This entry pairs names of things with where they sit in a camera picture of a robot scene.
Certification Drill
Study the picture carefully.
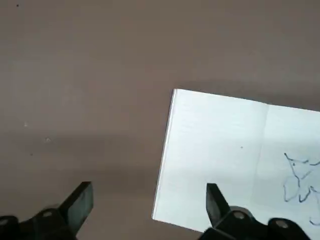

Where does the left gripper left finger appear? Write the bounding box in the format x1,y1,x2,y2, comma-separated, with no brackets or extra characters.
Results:
0,181,95,240

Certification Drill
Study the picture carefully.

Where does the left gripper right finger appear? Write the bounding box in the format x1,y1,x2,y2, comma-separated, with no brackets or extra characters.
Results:
198,182,311,240

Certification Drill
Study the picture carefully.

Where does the white notebook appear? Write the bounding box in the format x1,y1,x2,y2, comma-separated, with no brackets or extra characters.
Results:
151,88,320,232

